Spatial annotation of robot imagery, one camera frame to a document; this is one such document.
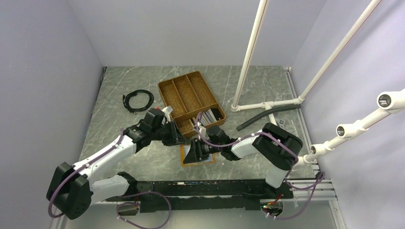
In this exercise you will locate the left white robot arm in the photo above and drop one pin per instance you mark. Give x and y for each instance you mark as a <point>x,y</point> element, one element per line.
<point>75,187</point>

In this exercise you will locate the black foam tube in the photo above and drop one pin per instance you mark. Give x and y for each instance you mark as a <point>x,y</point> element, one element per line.
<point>265,115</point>

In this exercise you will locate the orange leather card holder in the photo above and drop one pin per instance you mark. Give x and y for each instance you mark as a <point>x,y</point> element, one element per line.
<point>207,159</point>

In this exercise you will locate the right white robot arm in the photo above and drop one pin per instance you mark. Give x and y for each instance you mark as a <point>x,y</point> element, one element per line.
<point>278,146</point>

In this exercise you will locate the brown woven divider tray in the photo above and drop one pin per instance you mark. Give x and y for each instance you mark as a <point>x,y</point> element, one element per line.
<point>188,95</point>

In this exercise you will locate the stack of credit cards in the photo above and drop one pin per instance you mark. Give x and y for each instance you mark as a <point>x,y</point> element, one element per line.
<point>212,115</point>

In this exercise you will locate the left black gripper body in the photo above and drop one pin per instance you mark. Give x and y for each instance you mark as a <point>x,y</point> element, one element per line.
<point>163,133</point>

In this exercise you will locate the white pvc pipe frame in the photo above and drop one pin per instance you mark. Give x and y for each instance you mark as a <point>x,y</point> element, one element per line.
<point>388,102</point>

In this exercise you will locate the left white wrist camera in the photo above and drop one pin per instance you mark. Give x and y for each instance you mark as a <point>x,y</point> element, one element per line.
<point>167,111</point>

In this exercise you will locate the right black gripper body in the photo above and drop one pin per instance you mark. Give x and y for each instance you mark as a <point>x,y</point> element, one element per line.
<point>207,149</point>

